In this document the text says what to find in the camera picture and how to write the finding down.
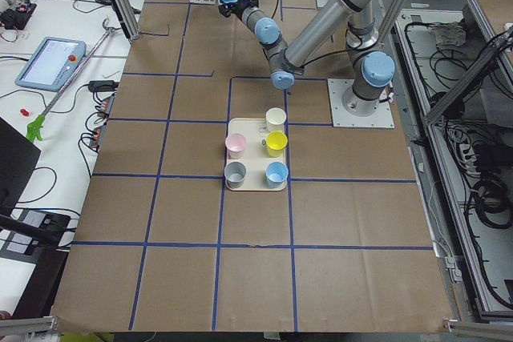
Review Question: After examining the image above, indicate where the reacher grabber tool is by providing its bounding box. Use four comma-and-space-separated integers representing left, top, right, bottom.
26, 18, 119, 143

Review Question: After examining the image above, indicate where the white plastic cup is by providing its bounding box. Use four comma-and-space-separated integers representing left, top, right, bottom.
265, 107, 287, 132

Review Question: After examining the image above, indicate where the cream plastic tray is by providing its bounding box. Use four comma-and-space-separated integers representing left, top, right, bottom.
225, 118, 288, 191

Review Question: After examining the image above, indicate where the black power adapter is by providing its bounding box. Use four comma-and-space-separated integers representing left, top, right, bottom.
87, 80, 119, 93

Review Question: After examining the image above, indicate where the yellow plastic cup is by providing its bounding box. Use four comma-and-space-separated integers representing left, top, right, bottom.
265, 131, 288, 158

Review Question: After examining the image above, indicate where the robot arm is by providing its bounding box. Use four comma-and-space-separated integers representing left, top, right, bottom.
218, 0, 377, 90

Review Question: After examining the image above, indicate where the grey plastic cup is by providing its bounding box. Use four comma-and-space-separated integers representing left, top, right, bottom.
224, 161, 247, 190

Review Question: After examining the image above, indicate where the blue teach pendant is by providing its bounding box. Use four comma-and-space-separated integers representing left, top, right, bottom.
14, 37, 87, 92

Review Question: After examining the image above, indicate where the pink plastic cup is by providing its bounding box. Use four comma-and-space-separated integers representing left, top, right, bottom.
224, 133, 247, 159

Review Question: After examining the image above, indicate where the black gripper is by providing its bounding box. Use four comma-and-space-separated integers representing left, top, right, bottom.
218, 0, 259, 18

